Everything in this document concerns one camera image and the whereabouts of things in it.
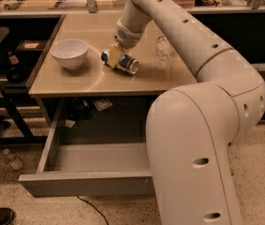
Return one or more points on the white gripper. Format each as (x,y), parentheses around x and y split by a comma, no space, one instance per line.
(128,37)

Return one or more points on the blue silver redbull can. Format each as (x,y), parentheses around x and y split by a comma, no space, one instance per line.
(127,63)

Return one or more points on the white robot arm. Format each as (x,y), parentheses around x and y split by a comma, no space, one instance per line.
(189,127)

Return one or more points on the grey open top drawer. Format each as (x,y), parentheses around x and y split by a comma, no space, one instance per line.
(105,155)

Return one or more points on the white ceramic bowl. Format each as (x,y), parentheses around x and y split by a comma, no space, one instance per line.
(70,53)

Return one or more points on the clear plastic bottle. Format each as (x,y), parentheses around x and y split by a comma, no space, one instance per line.
(163,53)

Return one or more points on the beige top desk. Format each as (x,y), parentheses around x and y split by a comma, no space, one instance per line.
(80,87)

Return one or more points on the white paper tag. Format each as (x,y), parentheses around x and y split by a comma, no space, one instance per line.
(102,104)

